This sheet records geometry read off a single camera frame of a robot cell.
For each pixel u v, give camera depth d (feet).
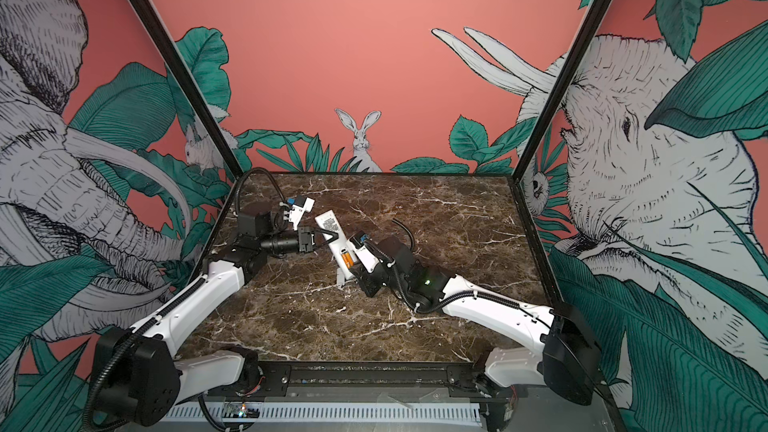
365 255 2.09
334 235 2.44
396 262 1.79
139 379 1.29
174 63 2.82
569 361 1.27
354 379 2.49
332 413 2.30
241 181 3.81
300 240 2.20
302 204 2.35
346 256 2.45
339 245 2.45
